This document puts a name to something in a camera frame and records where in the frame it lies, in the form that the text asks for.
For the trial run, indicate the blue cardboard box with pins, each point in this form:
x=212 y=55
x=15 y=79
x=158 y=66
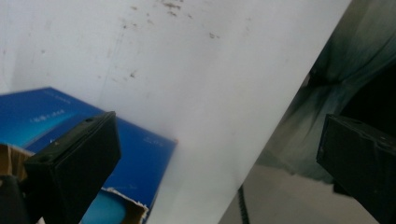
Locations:
x=140 y=168

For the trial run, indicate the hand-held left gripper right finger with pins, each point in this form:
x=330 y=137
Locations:
x=361 y=158

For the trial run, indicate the grey-green cloth curtain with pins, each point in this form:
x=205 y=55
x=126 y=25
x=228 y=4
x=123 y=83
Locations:
x=348 y=62

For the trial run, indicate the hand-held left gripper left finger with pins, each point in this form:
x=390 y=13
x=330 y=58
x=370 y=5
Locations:
x=74 y=168

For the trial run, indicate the white table sheet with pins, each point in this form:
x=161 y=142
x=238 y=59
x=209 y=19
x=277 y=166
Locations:
x=193 y=93

